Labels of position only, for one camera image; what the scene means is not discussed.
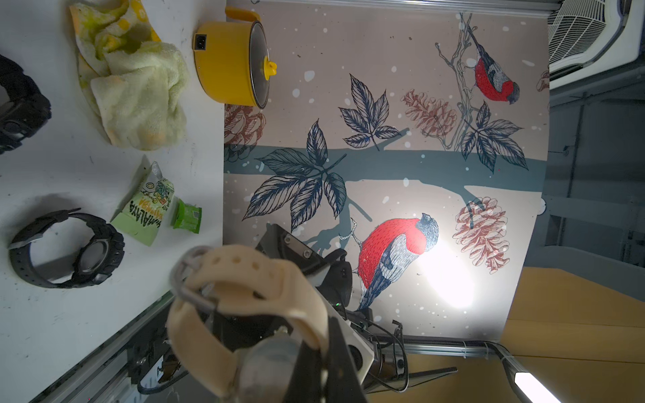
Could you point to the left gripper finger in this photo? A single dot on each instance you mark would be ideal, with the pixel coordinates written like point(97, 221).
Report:
point(332, 379)

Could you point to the yellow green frog towel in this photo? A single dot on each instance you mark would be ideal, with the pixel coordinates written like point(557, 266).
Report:
point(131, 79)

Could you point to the black digital watch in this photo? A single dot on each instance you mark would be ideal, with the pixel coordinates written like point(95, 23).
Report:
point(66, 249)
point(27, 110)

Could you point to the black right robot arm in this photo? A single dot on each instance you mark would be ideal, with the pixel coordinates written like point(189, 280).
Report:
point(379, 355)

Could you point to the green snack packet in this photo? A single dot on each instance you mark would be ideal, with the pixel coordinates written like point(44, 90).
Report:
point(145, 210)

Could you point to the yellow pot with glass lid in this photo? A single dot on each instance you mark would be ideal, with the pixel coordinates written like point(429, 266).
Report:
point(232, 59)

